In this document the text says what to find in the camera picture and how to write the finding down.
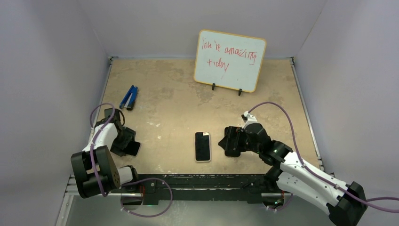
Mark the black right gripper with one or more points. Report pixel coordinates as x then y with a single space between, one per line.
234 133

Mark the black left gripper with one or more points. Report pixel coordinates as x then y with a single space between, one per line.
129 136

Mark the silver phone black screen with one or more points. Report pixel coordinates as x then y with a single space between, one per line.
132 148

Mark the purple phone black screen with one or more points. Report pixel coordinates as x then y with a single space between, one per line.
202 146

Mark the clear white phone case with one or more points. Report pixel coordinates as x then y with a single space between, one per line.
210 149

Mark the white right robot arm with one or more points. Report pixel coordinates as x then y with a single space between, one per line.
342 202

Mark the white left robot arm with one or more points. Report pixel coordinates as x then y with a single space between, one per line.
94 169

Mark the blue and black stapler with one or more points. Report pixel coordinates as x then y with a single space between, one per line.
129 99

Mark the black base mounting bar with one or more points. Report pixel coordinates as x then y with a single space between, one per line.
250 188

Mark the whiteboard with red writing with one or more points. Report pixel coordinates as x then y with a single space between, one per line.
229 60

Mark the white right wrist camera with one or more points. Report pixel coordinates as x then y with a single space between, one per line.
248 119

